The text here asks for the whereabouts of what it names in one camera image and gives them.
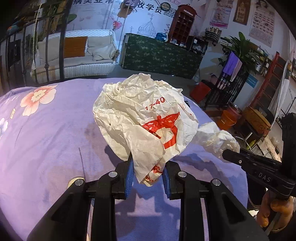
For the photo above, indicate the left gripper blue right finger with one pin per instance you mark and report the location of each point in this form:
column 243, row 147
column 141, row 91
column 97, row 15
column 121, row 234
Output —
column 166, row 183

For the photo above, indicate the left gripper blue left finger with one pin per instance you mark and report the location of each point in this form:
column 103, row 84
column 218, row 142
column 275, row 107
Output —
column 129, row 179

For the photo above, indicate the white paper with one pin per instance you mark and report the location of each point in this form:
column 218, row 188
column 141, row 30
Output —
column 214, row 140

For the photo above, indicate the right hand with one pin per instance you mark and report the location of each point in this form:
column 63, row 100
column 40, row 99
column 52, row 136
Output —
column 271, row 205

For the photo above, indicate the orange plastic bucket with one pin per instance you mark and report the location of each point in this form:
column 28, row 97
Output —
column 227, row 120

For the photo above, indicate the pink plastic bucket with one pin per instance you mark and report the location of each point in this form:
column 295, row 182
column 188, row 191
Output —
column 234, row 109

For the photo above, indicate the purple floral tablecloth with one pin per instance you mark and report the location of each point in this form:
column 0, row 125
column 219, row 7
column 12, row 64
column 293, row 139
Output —
column 42, row 152

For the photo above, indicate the blue sign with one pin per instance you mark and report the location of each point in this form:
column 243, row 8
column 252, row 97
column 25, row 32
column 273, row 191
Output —
column 252, row 81

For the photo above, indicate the black metal rack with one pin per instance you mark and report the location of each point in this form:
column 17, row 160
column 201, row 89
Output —
column 225, row 91

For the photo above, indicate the pink towel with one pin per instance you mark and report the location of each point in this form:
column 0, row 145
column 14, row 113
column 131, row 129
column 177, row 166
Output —
column 236, row 70

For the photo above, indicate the green patterned counter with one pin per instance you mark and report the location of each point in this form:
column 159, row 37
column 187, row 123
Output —
column 141, row 53

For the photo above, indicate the purple towel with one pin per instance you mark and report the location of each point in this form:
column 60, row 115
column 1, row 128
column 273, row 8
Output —
column 230, row 64

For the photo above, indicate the white wicker sofa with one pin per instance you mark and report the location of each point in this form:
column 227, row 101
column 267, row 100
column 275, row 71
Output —
column 86, row 53

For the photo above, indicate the green potted plant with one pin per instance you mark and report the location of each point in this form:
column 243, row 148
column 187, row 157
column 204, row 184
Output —
column 242, row 48

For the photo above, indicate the orange cushion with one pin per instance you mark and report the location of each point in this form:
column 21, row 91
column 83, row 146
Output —
column 74, row 47

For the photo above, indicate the red phone booth cabinet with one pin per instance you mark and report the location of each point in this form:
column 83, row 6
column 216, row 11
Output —
column 181, row 25

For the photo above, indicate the red door frame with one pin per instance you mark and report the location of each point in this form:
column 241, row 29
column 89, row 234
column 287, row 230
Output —
column 270, row 84

